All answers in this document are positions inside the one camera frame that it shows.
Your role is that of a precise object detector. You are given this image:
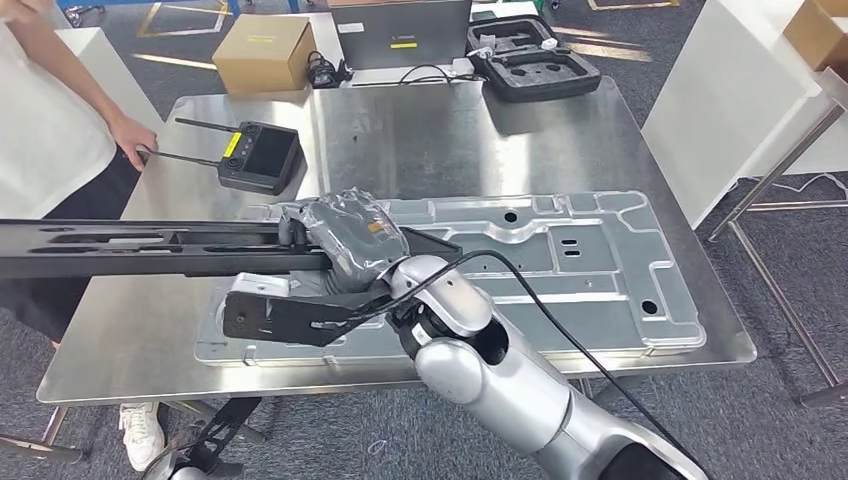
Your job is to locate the person's left hand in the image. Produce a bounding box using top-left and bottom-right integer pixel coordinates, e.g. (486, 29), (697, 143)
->
(107, 113), (160, 173)

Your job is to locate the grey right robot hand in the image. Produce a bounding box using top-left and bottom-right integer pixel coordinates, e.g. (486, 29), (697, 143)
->
(278, 187), (412, 296)

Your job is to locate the long black plastic part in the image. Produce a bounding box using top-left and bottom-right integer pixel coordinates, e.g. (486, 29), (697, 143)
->
(0, 218), (465, 280)

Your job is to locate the stainless steel workbench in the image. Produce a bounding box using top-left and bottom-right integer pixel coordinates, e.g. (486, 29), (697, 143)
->
(36, 76), (760, 446)

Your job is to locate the person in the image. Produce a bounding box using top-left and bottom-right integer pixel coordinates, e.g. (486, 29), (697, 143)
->
(0, 0), (168, 473)

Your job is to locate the black remote controller with antennas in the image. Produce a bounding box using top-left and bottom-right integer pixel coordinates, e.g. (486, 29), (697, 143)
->
(135, 117), (307, 197)

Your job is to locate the brown cardboard box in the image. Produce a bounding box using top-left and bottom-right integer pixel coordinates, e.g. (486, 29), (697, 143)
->
(211, 14), (319, 95)
(782, 0), (848, 73)

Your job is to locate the black power adapter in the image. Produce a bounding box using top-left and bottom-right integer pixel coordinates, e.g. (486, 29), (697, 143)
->
(305, 50), (354, 90)

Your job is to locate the grey equipment case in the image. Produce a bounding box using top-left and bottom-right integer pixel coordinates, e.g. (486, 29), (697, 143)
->
(329, 0), (474, 72)

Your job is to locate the large sheet metal panel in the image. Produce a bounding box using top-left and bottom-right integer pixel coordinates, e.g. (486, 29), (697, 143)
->
(193, 190), (708, 370)

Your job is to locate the black foam case tray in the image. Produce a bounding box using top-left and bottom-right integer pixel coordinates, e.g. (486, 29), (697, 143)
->
(466, 14), (603, 104)

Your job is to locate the white table with steel legs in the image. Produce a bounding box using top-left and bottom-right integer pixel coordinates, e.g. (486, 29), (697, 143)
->
(641, 0), (848, 409)

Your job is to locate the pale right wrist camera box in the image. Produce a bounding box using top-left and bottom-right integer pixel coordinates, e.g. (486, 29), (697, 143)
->
(228, 272), (291, 300)

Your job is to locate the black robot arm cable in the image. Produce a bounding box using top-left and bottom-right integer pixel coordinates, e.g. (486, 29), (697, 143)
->
(311, 248), (715, 480)

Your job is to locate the black left wrist camera bracket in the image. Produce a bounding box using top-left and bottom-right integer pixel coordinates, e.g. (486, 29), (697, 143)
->
(168, 396), (264, 480)

